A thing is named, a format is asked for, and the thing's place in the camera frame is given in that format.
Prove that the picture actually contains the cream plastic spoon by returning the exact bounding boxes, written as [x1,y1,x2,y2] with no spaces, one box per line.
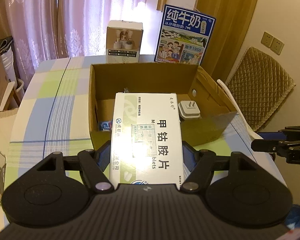
[217,79,262,139]

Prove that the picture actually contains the blue-label clear plastic case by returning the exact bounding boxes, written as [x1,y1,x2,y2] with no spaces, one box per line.
[98,120,113,132]

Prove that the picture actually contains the white wall plug adapter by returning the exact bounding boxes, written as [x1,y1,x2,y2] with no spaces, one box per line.
[178,100,200,120]

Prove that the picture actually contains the white medicine box blue logo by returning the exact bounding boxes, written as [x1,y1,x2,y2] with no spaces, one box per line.
[109,93,184,187]

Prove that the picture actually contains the quilted brown chair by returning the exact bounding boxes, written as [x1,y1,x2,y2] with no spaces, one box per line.
[226,47,295,132]

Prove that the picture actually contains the white product box with photo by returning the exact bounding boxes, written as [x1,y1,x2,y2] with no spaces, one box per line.
[106,20,143,63]

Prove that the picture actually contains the blue milk carton box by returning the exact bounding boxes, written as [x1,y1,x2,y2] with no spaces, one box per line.
[154,4,216,65]

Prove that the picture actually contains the pink sheer curtain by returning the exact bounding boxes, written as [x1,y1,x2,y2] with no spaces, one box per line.
[0,0,146,84]

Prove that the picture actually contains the wall power outlets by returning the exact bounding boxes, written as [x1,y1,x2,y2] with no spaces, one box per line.
[261,31,285,55]

